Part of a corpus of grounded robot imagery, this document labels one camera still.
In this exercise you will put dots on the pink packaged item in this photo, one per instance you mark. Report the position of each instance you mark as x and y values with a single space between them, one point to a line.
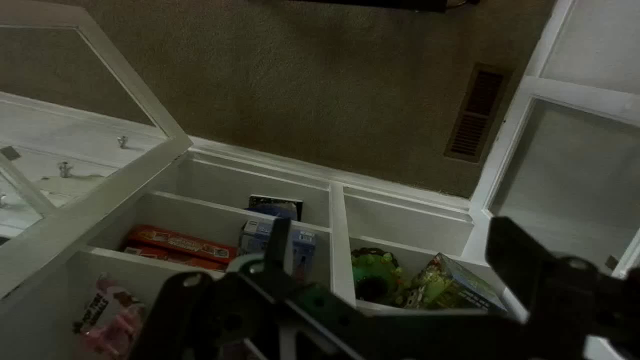
110 321

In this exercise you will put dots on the white built-in cabinet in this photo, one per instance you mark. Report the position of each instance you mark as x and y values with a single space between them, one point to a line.
340 233

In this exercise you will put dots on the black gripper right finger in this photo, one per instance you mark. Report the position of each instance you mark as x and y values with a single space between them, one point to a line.
572 307

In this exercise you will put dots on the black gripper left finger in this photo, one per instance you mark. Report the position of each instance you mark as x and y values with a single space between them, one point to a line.
187 313

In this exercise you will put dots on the white glass-paned cabinet door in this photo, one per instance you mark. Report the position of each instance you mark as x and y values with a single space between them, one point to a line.
100 207
567 101

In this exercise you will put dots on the green round toy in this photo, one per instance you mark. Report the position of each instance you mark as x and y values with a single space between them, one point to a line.
376 272

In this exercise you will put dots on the blue white box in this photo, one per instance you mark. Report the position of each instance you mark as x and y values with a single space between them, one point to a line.
252 233

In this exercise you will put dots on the brown air vent grille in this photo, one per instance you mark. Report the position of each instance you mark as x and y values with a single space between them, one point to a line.
476 113

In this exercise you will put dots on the orange printed box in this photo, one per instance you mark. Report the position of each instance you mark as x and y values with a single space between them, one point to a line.
180 243

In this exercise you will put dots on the small black box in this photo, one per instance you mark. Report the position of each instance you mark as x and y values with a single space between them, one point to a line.
277 204

